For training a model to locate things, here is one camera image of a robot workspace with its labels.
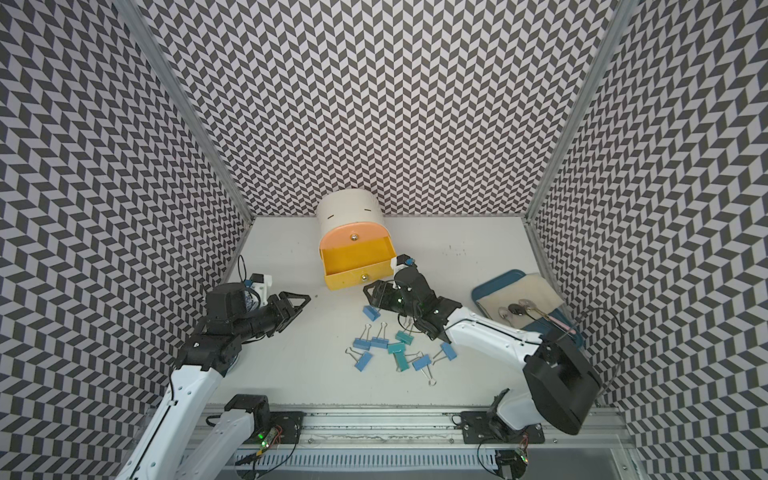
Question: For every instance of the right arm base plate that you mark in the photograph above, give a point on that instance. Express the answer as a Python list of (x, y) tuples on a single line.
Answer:
[(480, 427)]

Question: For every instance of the beige cloth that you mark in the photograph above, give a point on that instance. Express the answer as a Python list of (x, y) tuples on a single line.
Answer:
[(532, 287)]

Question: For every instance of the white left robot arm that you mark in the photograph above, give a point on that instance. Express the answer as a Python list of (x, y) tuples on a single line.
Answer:
[(200, 367)]

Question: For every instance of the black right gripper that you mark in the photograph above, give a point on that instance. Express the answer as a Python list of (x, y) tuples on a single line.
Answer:
[(380, 297)]

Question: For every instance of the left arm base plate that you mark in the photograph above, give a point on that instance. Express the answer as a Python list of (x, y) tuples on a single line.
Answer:
[(284, 427)]

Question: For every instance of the yellow drawer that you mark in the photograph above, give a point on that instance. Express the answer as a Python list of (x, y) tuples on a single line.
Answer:
[(357, 264)]

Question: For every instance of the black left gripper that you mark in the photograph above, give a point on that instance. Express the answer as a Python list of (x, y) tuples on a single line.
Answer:
[(285, 313)]

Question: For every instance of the teal cutting board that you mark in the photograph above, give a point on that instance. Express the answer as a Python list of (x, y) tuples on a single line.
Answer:
[(557, 322)]

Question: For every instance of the white round drawer cabinet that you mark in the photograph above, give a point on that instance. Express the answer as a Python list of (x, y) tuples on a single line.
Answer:
[(347, 206)]

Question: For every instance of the metal spoons on cloth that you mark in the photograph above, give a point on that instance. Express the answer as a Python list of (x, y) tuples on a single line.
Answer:
[(522, 313)]

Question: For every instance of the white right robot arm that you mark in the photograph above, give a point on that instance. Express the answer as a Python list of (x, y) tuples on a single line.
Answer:
[(561, 384)]

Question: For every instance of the green binder clip centre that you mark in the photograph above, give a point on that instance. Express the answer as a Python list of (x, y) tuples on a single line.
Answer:
[(397, 347)]

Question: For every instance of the green binder clip middle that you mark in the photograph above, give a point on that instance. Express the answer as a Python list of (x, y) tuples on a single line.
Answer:
[(405, 333)]

